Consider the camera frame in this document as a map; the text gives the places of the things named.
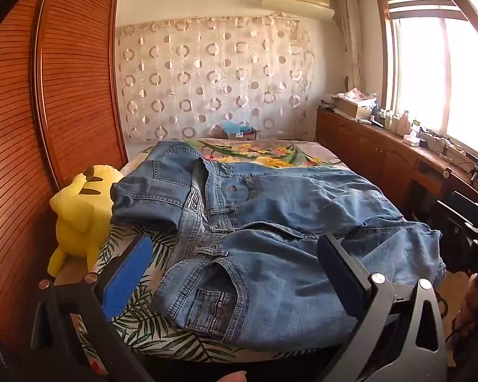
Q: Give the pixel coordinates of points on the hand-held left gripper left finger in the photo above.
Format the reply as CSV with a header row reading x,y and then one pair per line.
x,y
125,278

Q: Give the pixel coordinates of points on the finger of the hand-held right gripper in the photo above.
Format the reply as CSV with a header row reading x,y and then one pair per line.
x,y
476,229

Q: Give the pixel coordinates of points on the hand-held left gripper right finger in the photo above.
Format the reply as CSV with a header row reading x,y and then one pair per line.
x,y
340,278

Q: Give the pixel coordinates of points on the blue denim pants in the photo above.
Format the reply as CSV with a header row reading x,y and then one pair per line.
x,y
283,266

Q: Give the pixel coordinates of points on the person's right forearm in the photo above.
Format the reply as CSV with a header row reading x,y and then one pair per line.
x,y
470,358

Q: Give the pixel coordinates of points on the person's right hand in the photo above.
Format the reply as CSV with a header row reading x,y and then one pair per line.
x,y
471,294

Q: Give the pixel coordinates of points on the person's left hand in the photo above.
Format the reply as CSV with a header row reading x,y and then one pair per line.
x,y
231,377

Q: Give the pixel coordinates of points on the leaf print bed sheet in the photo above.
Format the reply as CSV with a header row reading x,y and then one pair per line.
x,y
143,326

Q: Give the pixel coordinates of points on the yellow plush toy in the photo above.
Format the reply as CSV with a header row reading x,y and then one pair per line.
x,y
79,215

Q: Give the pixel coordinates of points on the tissue box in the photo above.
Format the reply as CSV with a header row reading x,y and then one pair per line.
x,y
413,138

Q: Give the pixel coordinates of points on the white bottle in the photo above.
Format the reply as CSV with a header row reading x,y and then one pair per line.
x,y
403,123

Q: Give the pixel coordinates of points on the long wooden cabinet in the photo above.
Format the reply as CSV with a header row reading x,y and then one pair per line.
x,y
366,147

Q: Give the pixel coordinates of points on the wooden framed window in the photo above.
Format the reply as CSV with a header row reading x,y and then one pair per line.
x,y
442,75

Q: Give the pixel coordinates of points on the open cardboard box with clutter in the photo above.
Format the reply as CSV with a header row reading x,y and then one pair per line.
x,y
354,105

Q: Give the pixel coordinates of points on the cardboard box with blue cloth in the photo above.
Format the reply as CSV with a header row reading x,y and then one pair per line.
x,y
239,131

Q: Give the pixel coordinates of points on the circle-patterned sheer curtain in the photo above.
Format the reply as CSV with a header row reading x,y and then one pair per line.
x,y
215,75

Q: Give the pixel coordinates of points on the beige window curtain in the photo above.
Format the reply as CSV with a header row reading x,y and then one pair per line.
x,y
350,39

